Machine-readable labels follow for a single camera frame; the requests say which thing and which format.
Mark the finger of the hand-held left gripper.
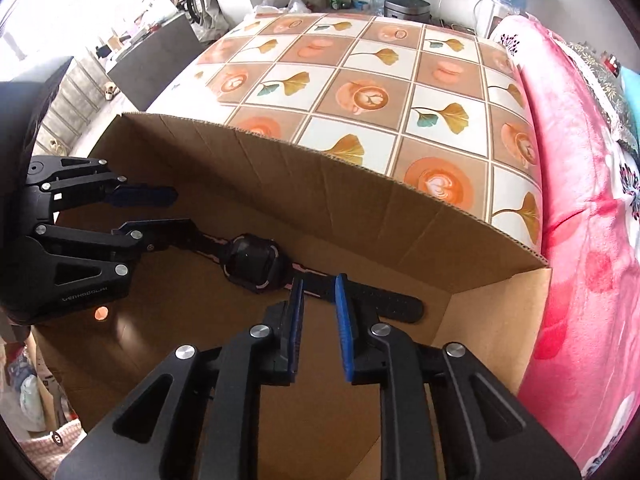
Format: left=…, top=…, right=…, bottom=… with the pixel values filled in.
left=25, top=156, right=179, bottom=211
left=32, top=217, right=206, bottom=307

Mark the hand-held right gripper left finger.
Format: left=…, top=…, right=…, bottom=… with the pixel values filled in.
left=54, top=276, right=306, bottom=480

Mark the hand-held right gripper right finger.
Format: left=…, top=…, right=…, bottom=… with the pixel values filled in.
left=334, top=272, right=583, bottom=480

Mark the black smart watch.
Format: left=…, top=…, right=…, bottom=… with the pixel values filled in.
left=192, top=230, right=426, bottom=324

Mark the brown cardboard box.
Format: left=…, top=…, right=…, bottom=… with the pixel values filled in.
left=27, top=112, right=551, bottom=480

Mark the grey side table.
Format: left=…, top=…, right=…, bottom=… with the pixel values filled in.
left=106, top=12, right=206, bottom=111

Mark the pink checked bag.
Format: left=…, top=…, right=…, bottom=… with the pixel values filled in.
left=25, top=422, right=96, bottom=476

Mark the leaf and coffee print tablecloth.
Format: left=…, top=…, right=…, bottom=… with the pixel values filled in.
left=145, top=12, right=543, bottom=258

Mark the white plastic bag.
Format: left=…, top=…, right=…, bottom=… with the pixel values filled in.
left=250, top=0, right=313, bottom=16

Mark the pink floral blanket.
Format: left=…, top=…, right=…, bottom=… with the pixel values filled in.
left=487, top=15, right=640, bottom=480

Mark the dark rice cooker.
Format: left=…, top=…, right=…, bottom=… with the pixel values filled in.
left=382, top=0, right=433, bottom=25

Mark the white water dispenser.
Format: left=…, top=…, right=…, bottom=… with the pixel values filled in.
left=472, top=0, right=526, bottom=38

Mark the grey floral pillow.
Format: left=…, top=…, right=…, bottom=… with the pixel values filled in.
left=565, top=42, right=626, bottom=111

